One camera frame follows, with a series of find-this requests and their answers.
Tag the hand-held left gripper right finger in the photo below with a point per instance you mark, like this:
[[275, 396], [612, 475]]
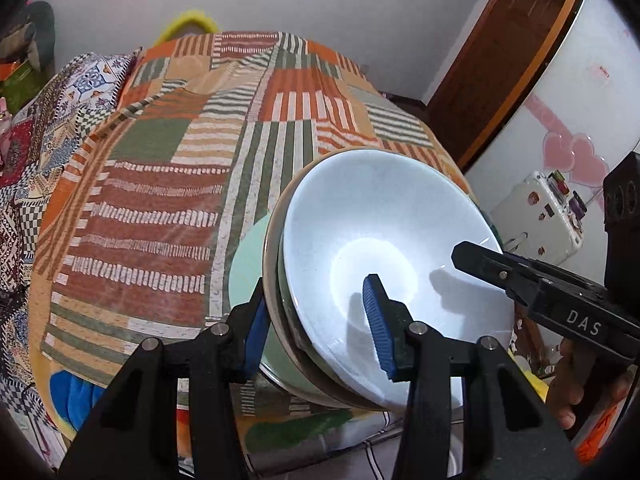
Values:
[[380, 330]]

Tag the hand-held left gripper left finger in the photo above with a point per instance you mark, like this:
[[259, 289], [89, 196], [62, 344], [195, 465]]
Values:
[[255, 335]]

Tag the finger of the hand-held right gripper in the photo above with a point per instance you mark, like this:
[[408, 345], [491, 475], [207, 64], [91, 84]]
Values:
[[480, 265]]

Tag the green plate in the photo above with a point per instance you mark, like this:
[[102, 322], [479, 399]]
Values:
[[247, 270]]

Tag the pink bowl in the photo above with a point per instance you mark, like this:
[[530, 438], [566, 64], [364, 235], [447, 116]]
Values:
[[271, 270]]

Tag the white bowl with black dots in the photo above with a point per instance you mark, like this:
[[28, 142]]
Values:
[[390, 210]]

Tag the person's right hand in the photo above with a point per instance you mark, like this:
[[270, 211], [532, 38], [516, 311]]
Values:
[[580, 385]]

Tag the grey printed sheet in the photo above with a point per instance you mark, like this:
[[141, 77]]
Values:
[[350, 452]]

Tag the white sliding wardrobe door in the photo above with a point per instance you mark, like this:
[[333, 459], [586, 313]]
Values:
[[575, 85]]

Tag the striped patchwork blanket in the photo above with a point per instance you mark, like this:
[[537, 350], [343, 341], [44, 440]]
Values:
[[150, 185]]

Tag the colourful cartoon blanket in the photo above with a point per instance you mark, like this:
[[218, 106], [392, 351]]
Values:
[[75, 395]]

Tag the brown wooden door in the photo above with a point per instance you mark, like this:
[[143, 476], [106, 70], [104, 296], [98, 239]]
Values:
[[505, 60]]

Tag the patterned quilt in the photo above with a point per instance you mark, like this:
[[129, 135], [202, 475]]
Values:
[[30, 160]]

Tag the yellow foam noodle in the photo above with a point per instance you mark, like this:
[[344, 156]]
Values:
[[190, 17]]

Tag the green toy box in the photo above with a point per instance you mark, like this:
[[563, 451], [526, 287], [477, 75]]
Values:
[[17, 80]]

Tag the grey plush shark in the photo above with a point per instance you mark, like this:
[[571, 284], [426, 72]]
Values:
[[35, 30]]

